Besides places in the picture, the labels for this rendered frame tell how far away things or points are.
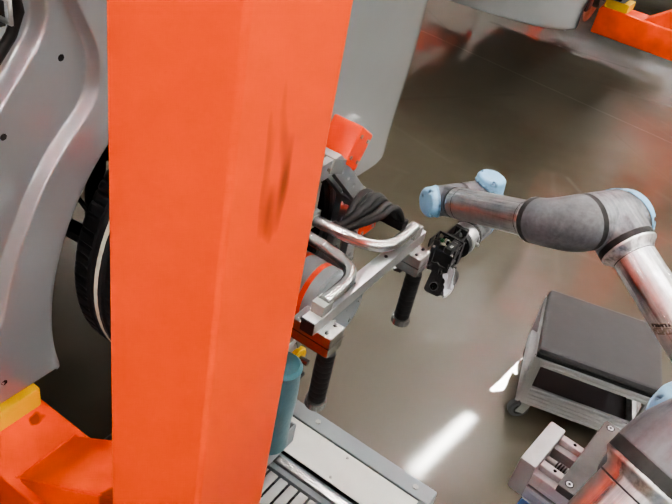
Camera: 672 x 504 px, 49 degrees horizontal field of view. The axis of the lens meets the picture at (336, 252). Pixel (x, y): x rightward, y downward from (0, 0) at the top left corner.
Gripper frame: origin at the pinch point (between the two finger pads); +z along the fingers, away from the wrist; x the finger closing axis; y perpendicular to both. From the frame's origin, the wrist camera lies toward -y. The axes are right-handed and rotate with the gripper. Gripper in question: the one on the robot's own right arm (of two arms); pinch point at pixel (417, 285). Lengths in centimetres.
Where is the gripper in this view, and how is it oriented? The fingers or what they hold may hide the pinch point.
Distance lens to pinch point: 172.9
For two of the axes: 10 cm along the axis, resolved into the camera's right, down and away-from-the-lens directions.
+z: -5.6, 4.2, -7.2
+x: 8.1, 4.5, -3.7
